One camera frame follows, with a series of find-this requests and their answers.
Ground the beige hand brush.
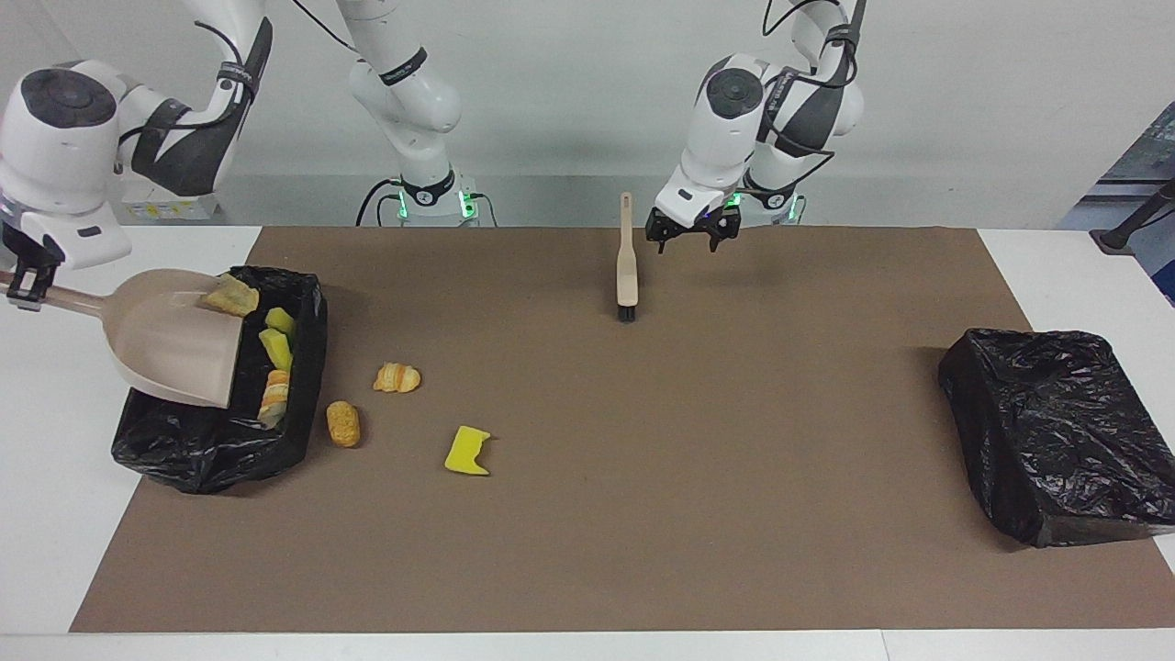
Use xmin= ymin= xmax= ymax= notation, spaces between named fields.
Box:
xmin=615 ymin=191 xmax=641 ymax=322

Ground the beige plastic dustpan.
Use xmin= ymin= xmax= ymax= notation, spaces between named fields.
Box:
xmin=0 ymin=268 xmax=247 ymax=409

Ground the pale toy toast piece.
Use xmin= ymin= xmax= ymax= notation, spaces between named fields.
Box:
xmin=204 ymin=274 xmax=261 ymax=318

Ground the striped toy croissant piece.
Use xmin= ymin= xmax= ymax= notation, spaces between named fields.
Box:
xmin=259 ymin=369 xmax=291 ymax=431

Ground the oval golden toy bread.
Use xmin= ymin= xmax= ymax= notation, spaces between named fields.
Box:
xmin=326 ymin=400 xmax=363 ymax=449

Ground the black bag lined bin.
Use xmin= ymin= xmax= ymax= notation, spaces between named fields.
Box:
xmin=110 ymin=266 xmax=330 ymax=497
xmin=938 ymin=328 xmax=1175 ymax=549

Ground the all yellow sponge piece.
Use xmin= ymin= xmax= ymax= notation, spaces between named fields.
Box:
xmin=444 ymin=425 xmax=493 ymax=477

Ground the brown table mat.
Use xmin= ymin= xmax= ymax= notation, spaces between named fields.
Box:
xmin=69 ymin=225 xmax=1175 ymax=634

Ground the black stand leg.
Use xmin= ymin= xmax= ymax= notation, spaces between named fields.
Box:
xmin=1090 ymin=177 xmax=1175 ymax=255

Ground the blue background cabinet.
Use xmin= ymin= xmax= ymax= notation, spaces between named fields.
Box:
xmin=1056 ymin=101 xmax=1175 ymax=304

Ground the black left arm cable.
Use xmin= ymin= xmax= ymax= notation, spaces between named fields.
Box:
xmin=760 ymin=0 xmax=868 ymax=185

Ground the white wall outlet box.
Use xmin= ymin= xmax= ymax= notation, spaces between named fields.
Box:
xmin=119 ymin=176 xmax=219 ymax=221

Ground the black base cable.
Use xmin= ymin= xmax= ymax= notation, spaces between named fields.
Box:
xmin=355 ymin=178 xmax=405 ymax=227

